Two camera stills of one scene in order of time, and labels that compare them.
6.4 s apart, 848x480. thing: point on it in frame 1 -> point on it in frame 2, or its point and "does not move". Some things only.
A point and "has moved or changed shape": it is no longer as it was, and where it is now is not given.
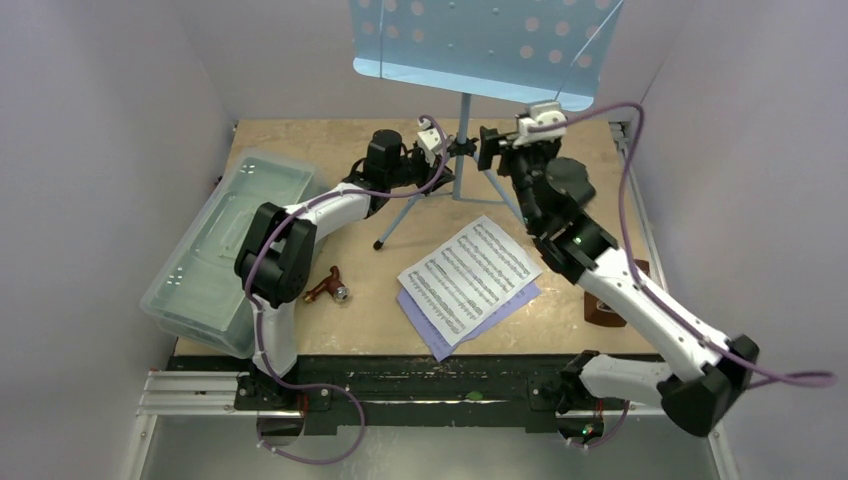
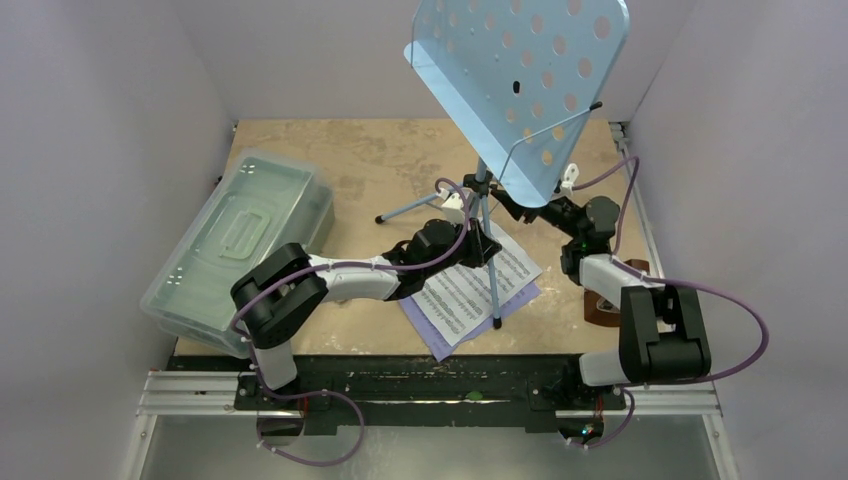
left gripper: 428,172 -> 480,247
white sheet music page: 461,283 does not move
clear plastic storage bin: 197,292 does not move
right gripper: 502,151 -> 539,211
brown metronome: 598,311 does not move
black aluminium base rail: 388,394 does not move
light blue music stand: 543,52 has moved or changed shape
